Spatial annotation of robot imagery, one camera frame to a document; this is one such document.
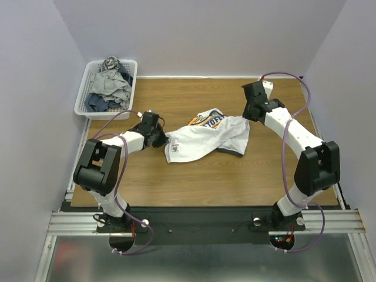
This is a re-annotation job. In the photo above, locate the white printed tank top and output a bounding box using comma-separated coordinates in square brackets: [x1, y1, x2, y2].
[164, 108, 250, 163]

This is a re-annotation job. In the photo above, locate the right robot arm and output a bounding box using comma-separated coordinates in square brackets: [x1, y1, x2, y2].
[242, 80, 340, 229]

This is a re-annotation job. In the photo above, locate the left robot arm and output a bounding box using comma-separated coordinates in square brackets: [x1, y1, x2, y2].
[73, 111, 168, 231]

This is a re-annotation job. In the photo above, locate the grey tank top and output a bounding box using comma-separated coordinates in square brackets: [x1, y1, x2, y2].
[90, 70, 132, 109]

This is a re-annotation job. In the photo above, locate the navy blue tank top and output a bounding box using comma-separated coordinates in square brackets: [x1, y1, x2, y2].
[85, 93, 120, 112]

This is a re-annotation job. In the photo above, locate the patterned dark tank top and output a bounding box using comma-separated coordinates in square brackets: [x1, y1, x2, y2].
[99, 56, 120, 72]

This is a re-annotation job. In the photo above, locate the white plastic basket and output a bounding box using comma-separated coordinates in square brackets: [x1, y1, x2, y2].
[74, 58, 138, 120]

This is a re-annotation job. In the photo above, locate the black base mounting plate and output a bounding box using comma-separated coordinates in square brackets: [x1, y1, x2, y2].
[94, 206, 305, 246]

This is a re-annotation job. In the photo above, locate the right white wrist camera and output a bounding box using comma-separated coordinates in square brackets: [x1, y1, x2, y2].
[258, 77, 274, 99]

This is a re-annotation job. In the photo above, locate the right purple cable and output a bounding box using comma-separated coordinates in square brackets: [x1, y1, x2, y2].
[261, 72, 325, 254]

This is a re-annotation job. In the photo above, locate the purple cable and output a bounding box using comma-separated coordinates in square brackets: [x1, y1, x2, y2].
[93, 110, 155, 256]
[261, 72, 325, 254]

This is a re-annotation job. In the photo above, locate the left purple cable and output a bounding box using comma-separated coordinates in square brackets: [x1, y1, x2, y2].
[93, 110, 155, 256]

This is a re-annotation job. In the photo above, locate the aluminium frame rail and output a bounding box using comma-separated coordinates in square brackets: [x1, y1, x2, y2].
[47, 212, 98, 236]

